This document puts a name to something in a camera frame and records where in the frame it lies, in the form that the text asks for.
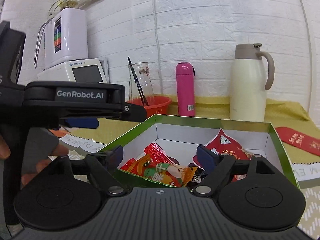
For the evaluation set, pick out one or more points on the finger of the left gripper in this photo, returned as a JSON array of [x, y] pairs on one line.
[[82, 100], [89, 123]]

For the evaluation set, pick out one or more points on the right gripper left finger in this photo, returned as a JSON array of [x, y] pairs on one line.
[[101, 167]]

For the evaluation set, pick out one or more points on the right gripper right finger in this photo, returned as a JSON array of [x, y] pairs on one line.
[[218, 168]]

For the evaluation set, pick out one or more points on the orange green snack packet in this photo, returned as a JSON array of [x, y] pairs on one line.
[[165, 173]]

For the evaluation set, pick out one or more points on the red sausage snack packet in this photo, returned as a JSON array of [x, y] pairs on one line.
[[156, 153]]

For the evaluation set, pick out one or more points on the dark brown snack bag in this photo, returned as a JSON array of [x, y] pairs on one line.
[[198, 176]]

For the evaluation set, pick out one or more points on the person's left hand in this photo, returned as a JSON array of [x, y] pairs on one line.
[[26, 177]]

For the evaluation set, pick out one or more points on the white screen appliance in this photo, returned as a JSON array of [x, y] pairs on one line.
[[89, 70]]

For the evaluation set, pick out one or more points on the green cardboard box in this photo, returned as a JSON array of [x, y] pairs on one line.
[[179, 137]]

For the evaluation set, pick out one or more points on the white water purifier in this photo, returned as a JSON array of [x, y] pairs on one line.
[[64, 37]]

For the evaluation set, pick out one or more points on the black straw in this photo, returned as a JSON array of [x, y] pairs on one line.
[[139, 88]]

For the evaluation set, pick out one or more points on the red plastic basket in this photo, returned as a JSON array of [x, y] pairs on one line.
[[156, 105]]

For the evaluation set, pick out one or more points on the red envelope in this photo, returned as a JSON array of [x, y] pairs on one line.
[[299, 140]]

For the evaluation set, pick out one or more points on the glass carafe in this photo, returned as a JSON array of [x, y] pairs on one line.
[[142, 71]]

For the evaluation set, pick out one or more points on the cream thermos jug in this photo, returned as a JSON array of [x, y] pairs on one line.
[[252, 75]]

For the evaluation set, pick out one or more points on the yellow cloth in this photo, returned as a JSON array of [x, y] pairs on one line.
[[279, 113]]

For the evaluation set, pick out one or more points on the chevron beige table mat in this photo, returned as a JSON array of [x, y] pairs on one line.
[[309, 222]]

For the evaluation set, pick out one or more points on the pink thermos bottle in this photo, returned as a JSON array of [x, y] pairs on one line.
[[185, 74]]

